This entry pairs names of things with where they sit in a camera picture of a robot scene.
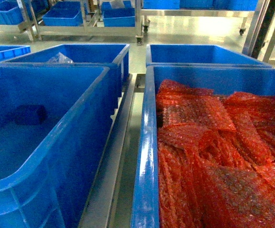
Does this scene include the blue bin with clear bag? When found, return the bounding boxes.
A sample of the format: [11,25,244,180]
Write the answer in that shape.
[0,43,130,86]

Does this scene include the empty blue bin rear right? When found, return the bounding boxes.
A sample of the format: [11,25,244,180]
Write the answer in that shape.
[146,44,272,68]

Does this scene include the blue bin with blue part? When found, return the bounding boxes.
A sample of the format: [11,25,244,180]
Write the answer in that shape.
[0,66,122,228]

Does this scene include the blue bin with red bags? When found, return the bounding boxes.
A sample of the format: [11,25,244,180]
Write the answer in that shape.
[131,66,275,228]

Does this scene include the blue bin far left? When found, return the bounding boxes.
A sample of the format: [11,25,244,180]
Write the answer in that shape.
[0,46,31,62]

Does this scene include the clear plastic bag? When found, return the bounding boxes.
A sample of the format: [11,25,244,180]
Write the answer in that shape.
[47,52,74,64]

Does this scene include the red bubble wrap bags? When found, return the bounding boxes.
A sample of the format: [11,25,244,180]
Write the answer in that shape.
[155,79,275,228]

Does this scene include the steel cart with wheels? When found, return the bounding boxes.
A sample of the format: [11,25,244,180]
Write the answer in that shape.
[18,0,149,46]

